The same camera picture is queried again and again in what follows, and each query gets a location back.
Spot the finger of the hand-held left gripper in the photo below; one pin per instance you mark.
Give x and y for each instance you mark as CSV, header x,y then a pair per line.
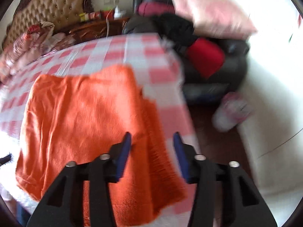
x,y
6,159

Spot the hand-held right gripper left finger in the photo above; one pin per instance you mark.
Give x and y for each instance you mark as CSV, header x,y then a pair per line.
x,y
125,151

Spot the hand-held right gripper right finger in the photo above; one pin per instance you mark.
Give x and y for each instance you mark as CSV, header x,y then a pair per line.
x,y
181,156

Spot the orange towel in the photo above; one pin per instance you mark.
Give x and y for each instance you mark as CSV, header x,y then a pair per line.
x,y
82,113

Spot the white waste bin pink liner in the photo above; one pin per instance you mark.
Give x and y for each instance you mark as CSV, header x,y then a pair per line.
x,y
227,115

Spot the pink white checkered bedsheet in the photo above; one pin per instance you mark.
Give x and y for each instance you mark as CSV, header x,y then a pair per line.
x,y
142,59

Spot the red folded cloth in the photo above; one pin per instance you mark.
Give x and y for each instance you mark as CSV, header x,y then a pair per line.
x,y
206,56

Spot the black leather armchair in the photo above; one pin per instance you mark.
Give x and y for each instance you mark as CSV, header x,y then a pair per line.
x,y
232,59

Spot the floral quilt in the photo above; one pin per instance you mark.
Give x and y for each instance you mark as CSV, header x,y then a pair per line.
x,y
30,42

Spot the wooden nightstand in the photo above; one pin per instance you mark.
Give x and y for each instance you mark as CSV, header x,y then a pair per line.
x,y
92,29

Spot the black clothing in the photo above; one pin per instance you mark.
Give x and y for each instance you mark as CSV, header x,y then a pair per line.
x,y
175,28

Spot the white bottle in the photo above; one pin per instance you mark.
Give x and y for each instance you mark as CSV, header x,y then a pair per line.
x,y
119,13

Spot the red packet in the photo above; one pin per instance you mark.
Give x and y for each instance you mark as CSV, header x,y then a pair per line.
x,y
95,15

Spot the yellow packet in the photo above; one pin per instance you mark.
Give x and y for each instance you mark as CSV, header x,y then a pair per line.
x,y
83,16

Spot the pink pillow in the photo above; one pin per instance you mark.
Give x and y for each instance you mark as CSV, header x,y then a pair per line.
x,y
213,14

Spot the maroon cushion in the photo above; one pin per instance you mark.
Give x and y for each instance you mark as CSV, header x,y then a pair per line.
x,y
153,8

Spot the tufted brown headboard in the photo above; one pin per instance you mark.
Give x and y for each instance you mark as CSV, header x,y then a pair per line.
x,y
47,9

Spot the white wall socket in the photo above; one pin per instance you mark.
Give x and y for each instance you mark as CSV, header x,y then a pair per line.
x,y
111,0

